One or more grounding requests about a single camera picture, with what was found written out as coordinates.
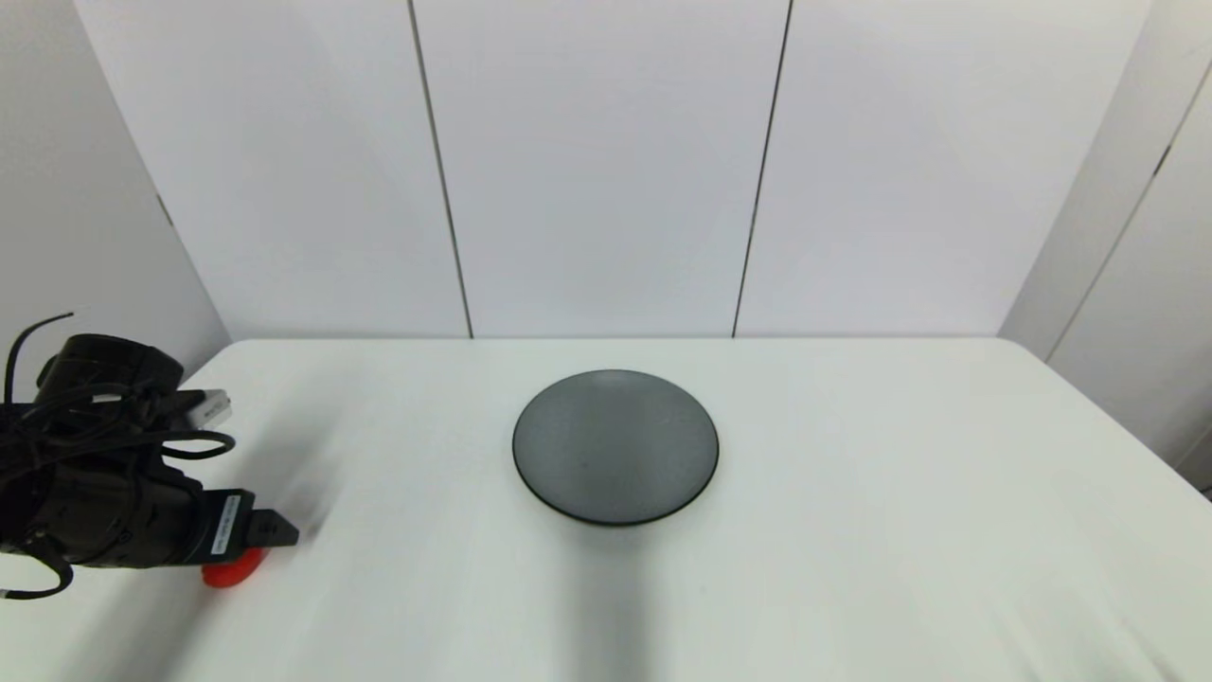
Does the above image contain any red rubber duck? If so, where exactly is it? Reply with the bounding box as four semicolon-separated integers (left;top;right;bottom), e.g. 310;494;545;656
202;547;268;589

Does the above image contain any round dark grey plate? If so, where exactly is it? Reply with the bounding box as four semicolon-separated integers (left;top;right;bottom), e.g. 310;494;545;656
512;369;720;527

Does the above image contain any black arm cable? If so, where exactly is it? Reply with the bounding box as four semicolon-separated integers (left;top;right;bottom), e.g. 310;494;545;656
0;312;237;601

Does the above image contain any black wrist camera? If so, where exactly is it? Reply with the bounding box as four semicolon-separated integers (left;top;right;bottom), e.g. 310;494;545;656
36;333;232;430

